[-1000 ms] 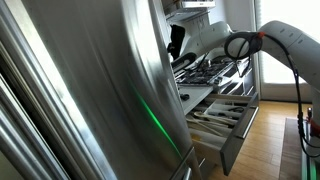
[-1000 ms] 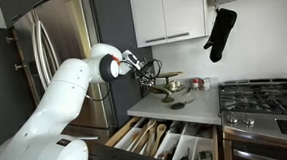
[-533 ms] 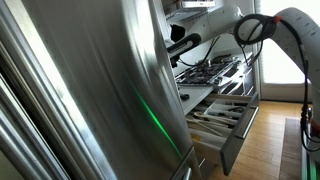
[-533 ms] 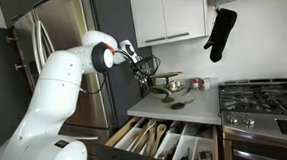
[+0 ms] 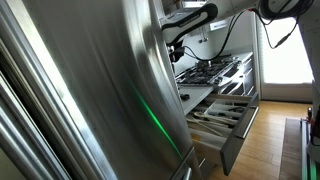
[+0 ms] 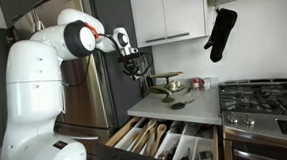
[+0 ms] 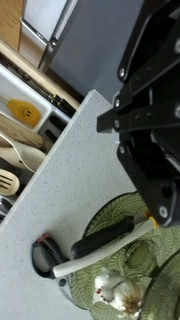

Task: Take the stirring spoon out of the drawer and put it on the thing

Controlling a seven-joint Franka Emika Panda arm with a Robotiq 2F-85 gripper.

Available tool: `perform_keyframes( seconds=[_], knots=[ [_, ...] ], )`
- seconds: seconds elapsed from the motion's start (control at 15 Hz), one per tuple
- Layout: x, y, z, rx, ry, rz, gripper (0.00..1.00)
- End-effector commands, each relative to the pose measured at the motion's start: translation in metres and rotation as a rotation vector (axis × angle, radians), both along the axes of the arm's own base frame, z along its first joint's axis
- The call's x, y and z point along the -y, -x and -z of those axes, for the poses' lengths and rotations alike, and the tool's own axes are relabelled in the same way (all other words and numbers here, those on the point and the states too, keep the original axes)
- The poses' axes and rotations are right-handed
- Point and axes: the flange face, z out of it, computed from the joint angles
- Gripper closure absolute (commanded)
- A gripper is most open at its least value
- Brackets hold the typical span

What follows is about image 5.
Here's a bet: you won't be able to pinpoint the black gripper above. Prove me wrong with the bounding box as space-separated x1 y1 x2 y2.
169 45 186 63

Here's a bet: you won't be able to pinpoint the wooden spoon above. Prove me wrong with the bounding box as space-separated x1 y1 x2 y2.
193 111 238 127

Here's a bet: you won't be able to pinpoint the dark front kitchen drawer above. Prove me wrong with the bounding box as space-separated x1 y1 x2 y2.
184 92 260 177

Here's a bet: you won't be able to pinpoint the stainless gas stove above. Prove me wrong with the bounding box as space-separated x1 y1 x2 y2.
174 54 246 98

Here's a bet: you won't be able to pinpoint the stainless range hood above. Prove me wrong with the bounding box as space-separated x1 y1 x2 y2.
181 0 209 9

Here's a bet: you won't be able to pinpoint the white cutlery organizer tray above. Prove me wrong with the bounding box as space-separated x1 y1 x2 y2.
191 98 249 134

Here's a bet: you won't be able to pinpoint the dark base cabinet drawers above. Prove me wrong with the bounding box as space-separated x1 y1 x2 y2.
244 61 258 98

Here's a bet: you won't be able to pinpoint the wide wooden spatula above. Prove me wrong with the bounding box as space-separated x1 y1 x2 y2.
185 117 225 137

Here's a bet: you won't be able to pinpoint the stainless steel fridge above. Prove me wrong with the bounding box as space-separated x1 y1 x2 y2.
0 0 204 180

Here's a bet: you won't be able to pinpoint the bright glass door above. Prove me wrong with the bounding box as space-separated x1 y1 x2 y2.
254 13 316 103

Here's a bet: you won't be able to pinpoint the black handled scissors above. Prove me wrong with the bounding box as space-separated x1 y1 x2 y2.
229 105 246 114

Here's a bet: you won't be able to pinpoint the silver drawer bar handle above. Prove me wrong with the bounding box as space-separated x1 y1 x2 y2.
240 105 260 139

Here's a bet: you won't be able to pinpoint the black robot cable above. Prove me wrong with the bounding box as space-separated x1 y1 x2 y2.
183 0 316 63

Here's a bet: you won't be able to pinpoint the silver freezer drawer handle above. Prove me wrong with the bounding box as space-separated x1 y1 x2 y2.
168 145 196 180

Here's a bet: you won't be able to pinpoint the metal robot stand frame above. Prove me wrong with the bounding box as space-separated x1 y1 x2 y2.
299 106 320 180

